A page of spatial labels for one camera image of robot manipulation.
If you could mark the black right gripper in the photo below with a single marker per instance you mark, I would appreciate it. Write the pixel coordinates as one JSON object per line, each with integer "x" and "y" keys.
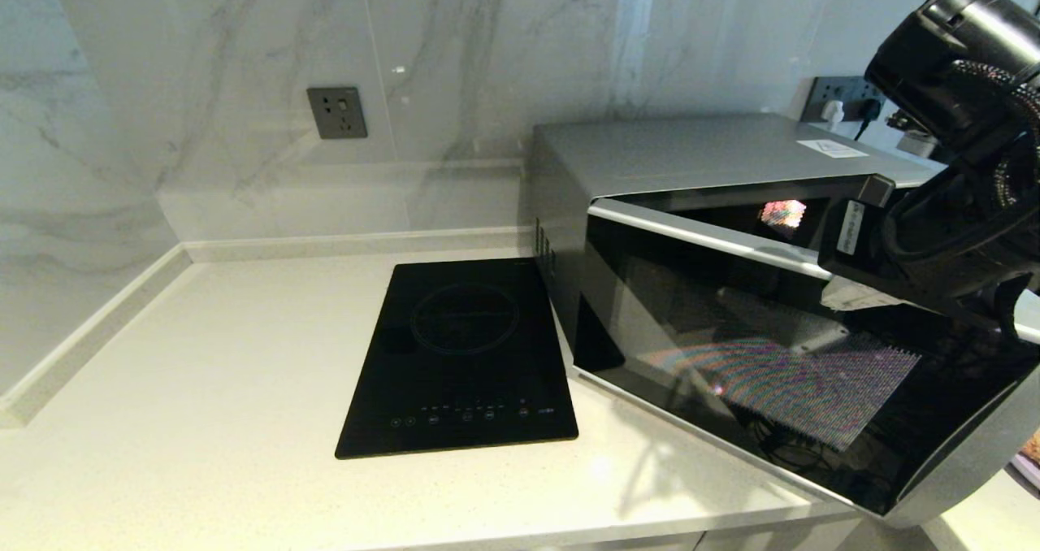
{"x": 873, "y": 242}

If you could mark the dark glass microwave door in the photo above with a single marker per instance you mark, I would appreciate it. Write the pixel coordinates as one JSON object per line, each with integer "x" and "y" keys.
{"x": 772, "y": 372}

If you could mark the purple plate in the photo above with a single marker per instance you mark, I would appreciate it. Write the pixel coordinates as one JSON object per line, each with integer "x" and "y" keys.
{"x": 1030, "y": 474}

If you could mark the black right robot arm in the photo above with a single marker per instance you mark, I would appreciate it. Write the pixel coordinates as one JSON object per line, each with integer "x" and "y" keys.
{"x": 967, "y": 71}

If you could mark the white sheet of paper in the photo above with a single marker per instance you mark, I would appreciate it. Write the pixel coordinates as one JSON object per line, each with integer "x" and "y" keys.
{"x": 830, "y": 149}

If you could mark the black power plug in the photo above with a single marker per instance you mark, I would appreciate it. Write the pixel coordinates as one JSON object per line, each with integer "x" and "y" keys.
{"x": 867, "y": 114}

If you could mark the white power plug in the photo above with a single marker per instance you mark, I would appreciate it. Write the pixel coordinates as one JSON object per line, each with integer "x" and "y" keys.
{"x": 832, "y": 114}

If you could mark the black induction cooktop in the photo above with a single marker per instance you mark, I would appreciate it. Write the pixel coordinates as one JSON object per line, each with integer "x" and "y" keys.
{"x": 463, "y": 356}

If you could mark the double grey wall socket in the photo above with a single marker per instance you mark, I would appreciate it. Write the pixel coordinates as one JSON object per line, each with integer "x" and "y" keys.
{"x": 837, "y": 88}

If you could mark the single grey wall socket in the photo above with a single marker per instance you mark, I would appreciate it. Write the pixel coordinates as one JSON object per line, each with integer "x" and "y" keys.
{"x": 337, "y": 114}

